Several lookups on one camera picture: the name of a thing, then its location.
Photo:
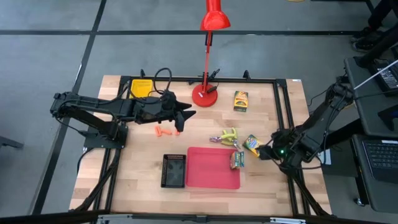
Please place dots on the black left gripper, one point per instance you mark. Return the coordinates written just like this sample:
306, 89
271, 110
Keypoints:
154, 109

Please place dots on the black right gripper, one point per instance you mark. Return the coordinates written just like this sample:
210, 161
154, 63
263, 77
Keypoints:
281, 147

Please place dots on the crayon box yellow green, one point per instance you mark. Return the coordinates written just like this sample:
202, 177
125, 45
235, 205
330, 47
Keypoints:
237, 160
251, 143
241, 101

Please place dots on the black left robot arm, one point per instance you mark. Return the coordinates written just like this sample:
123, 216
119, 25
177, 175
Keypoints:
90, 107

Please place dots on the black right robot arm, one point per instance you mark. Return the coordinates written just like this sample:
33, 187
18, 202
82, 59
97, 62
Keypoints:
323, 121

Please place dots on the orange toy piece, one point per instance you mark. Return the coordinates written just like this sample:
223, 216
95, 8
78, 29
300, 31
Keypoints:
158, 131

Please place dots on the yellow green scissors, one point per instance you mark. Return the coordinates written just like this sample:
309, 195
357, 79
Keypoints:
228, 142

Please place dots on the green yellow toy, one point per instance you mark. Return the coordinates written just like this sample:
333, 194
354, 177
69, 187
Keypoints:
229, 133

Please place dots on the purple silver small item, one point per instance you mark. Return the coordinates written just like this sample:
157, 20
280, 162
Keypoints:
215, 139

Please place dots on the yellow plastic basket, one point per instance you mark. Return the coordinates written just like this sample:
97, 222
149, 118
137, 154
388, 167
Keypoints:
141, 88

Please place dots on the pink plastic bin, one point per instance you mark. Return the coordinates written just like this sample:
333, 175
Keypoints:
213, 168

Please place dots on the black perforated plastic basket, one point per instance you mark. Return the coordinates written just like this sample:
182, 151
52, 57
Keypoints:
174, 171

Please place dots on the dark grey side cart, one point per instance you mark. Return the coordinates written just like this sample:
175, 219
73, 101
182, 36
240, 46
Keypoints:
363, 102

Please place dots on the black laptop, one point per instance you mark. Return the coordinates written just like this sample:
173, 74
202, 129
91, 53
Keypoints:
381, 161

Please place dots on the black keyboard device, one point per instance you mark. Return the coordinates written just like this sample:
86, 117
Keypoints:
387, 76

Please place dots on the person's shoes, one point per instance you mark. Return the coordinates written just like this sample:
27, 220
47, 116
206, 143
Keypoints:
363, 40

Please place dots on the person's leg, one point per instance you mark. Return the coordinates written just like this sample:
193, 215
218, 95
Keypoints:
381, 14

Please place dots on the black metal table frame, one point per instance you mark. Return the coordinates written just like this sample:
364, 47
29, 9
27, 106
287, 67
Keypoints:
281, 102

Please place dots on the overhead camera on red pole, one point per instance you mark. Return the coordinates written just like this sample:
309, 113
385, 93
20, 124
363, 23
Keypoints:
214, 20

